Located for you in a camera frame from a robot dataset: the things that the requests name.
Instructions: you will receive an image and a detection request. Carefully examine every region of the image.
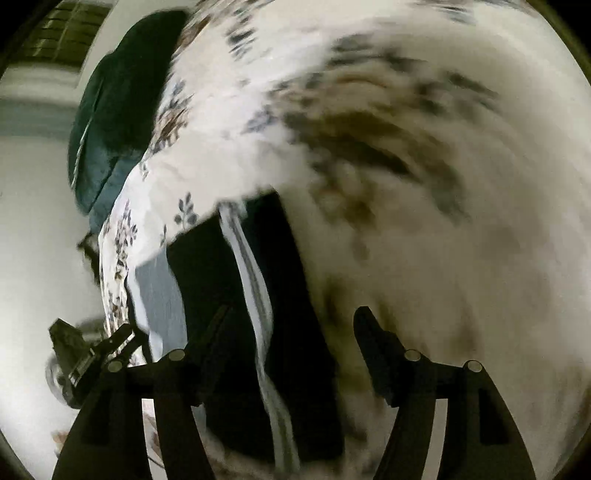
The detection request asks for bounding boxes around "dark green folded quilt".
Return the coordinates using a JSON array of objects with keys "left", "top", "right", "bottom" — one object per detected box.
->
[{"left": 74, "top": 148, "right": 151, "bottom": 232}]

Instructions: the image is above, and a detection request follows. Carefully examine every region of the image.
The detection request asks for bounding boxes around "barred window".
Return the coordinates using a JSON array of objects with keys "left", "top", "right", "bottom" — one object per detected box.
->
[{"left": 18, "top": 0, "right": 114, "bottom": 64}]

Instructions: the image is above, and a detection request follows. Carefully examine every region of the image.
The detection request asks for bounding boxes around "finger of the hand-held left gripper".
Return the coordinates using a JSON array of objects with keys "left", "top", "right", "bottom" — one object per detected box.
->
[{"left": 90, "top": 323, "right": 145, "bottom": 370}]

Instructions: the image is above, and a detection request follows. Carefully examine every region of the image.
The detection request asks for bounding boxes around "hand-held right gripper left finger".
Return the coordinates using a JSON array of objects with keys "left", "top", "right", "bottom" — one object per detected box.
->
[{"left": 51, "top": 305, "right": 236, "bottom": 480}]

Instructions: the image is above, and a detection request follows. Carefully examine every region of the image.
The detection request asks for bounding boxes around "striped knit sweater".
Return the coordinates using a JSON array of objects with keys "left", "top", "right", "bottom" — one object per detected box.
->
[{"left": 127, "top": 191, "right": 347, "bottom": 480}]

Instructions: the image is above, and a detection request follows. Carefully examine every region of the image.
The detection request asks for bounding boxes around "dark green pillow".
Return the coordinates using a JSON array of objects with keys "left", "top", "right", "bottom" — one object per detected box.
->
[{"left": 68, "top": 10, "right": 191, "bottom": 185}]

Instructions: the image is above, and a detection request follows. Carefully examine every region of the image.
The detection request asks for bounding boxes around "floral blanket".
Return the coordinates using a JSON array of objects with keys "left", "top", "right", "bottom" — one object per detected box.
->
[{"left": 99, "top": 0, "right": 588, "bottom": 480}]

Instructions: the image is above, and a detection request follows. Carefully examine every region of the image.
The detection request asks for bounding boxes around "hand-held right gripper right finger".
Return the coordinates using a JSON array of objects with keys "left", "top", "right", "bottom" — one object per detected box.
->
[{"left": 353, "top": 305, "right": 539, "bottom": 480}]

